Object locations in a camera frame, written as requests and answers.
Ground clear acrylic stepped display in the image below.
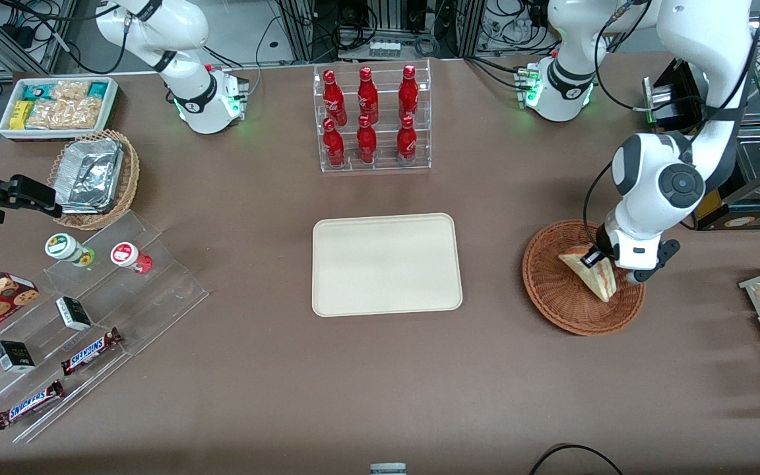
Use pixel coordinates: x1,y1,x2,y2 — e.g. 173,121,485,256
0,210,210,444

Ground white rectangular snack bin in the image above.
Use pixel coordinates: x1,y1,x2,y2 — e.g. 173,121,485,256
0,77,119,143

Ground cream plastic tray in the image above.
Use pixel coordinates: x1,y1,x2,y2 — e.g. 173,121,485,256
312,212,464,318

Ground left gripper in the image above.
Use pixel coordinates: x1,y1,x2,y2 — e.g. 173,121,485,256
581,239,681,286

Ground green lid yogurt cup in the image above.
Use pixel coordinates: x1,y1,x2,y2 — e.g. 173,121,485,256
44,233,96,268

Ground yellow snack pack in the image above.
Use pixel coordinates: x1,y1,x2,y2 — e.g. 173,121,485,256
9,100,34,131

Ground triangle sandwich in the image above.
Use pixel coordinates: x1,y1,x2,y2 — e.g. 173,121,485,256
557,245,616,303

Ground red cola bottle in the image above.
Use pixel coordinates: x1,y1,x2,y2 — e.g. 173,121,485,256
398,64,420,121
323,118,346,168
356,115,378,164
323,69,348,127
396,115,418,166
357,66,379,125

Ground small black carton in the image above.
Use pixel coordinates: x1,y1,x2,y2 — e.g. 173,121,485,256
0,340,36,373
55,296,93,332

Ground clear acrylic bottle rack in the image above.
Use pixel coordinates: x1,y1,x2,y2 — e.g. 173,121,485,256
313,58,432,174

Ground light tan wicker basket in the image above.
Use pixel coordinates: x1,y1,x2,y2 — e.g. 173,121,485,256
47,129,141,231

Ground red lid yogurt cup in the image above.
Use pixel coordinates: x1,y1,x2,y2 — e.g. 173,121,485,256
110,242,154,275

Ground stacked silver foil trays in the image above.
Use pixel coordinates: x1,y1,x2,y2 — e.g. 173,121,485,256
53,139,125,215

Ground brown round wicker basket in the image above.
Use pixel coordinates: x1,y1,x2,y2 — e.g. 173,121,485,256
522,219,647,337

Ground black looped cable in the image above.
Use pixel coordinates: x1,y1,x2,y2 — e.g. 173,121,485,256
528,443,625,475

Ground aluminium profile frame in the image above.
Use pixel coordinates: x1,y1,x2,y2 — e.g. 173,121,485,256
278,0,486,63

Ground clear cracker bag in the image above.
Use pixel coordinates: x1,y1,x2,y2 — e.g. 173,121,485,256
26,99,68,130
50,80,92,103
63,98,103,130

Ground Snickers chocolate bar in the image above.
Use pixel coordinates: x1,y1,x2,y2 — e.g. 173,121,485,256
61,328,123,377
0,379,65,431

